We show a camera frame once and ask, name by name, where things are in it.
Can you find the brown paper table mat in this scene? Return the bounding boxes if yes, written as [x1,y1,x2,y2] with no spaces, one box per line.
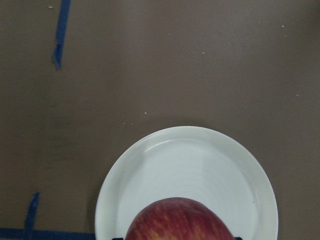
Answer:
[0,0,320,240]

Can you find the red yellow apple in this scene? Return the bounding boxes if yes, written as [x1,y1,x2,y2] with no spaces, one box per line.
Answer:
[125,197,235,240]

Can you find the white round plate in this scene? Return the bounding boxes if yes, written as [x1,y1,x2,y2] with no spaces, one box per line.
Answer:
[94,126,279,240]

